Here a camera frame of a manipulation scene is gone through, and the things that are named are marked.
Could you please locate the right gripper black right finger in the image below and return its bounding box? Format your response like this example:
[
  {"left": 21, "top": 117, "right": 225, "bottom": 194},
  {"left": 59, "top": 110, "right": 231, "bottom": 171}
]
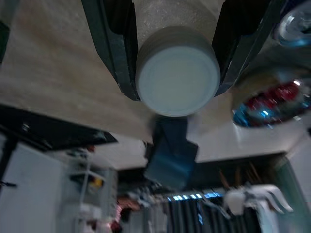
[{"left": 211, "top": 0, "right": 285, "bottom": 98}]

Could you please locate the purple drink can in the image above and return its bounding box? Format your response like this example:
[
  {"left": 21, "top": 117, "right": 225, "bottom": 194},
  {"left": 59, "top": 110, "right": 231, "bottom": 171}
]
[{"left": 276, "top": 6, "right": 311, "bottom": 48}]

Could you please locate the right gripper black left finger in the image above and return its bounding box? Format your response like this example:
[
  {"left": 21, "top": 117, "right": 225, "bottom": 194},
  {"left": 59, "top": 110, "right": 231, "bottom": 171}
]
[{"left": 81, "top": 0, "right": 142, "bottom": 101}]

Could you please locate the steel mixing bowl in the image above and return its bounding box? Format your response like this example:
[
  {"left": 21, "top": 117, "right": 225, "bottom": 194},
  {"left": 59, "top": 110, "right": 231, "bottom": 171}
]
[{"left": 230, "top": 69, "right": 311, "bottom": 129}]

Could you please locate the white shelf unit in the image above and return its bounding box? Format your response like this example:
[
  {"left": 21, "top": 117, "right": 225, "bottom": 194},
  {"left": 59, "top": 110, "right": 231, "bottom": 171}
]
[{"left": 69, "top": 145, "right": 119, "bottom": 233}]

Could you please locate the light wooden table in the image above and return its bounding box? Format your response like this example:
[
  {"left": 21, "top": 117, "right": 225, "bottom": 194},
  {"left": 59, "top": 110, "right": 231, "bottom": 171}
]
[{"left": 0, "top": 0, "right": 311, "bottom": 168}]

